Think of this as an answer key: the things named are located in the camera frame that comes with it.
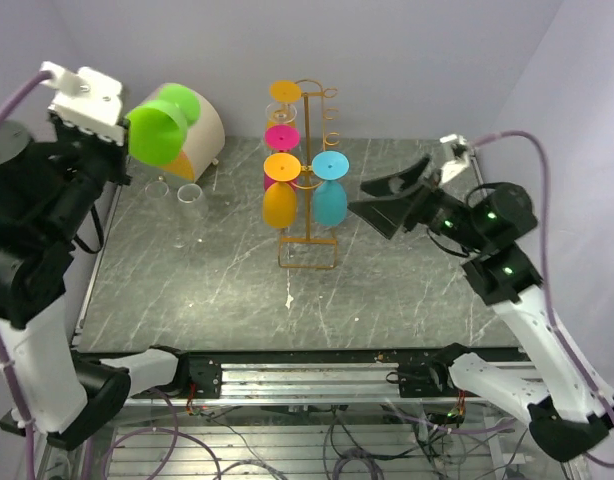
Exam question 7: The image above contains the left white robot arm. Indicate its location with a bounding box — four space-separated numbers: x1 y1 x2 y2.
0 114 191 451

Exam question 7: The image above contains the clear wine glass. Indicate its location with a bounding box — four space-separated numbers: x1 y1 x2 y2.
177 183 208 221
265 102 297 128
144 180 186 249

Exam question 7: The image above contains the white half-round box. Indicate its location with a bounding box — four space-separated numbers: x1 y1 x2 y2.
160 90 225 187

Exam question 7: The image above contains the yellow wine glass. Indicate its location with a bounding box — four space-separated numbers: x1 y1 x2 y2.
262 153 302 229
269 80 302 106

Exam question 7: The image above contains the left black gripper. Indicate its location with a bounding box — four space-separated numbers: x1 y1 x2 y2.
41 99 137 239

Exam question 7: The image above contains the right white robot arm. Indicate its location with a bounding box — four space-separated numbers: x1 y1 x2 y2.
348 156 614 463

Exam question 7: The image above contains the green plastic wine glass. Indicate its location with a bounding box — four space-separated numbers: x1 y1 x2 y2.
126 83 201 166

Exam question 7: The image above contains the pink plastic wine glass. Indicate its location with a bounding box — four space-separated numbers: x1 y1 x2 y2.
263 124 302 190

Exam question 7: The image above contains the aluminium mounting rail frame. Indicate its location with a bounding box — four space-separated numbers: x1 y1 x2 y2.
71 344 553 406

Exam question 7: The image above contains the yellow wine glass back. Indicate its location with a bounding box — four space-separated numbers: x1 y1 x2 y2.
262 153 302 229

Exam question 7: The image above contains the gold wire glass rack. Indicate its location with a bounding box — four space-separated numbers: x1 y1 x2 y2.
277 79 339 270

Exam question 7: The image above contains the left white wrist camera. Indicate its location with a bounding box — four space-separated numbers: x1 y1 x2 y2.
40 62 126 146

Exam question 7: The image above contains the yellow wine glass front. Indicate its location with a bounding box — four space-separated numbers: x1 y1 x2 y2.
269 80 302 106

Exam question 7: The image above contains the blue plastic wine glass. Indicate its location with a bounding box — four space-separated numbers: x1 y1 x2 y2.
312 151 349 227

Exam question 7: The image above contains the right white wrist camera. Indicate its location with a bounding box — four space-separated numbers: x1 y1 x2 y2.
439 134 474 187

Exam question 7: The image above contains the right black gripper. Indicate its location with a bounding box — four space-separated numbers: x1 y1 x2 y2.
348 154 489 252

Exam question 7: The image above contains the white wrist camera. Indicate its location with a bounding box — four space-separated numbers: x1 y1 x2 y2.
40 62 126 146
439 134 474 187

